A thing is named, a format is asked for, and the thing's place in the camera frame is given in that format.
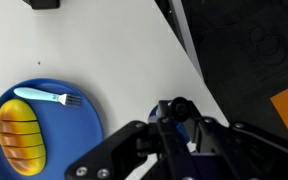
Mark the yellow sliced toy bread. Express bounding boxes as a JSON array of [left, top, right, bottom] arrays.
[[0, 98, 48, 177]]

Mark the black marker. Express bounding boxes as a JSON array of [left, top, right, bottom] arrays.
[[170, 96, 190, 118]]

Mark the fork with light-blue handle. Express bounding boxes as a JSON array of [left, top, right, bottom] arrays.
[[13, 86, 84, 108]]

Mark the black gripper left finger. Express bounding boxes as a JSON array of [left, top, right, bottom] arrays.
[[64, 99, 199, 180]]

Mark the blue round plate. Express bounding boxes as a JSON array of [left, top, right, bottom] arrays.
[[0, 78, 105, 180]]

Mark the black dispenser with red tape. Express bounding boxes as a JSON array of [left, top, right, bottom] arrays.
[[22, 0, 61, 10]]

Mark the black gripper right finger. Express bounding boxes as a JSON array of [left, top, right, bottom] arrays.
[[183, 100, 288, 180]]

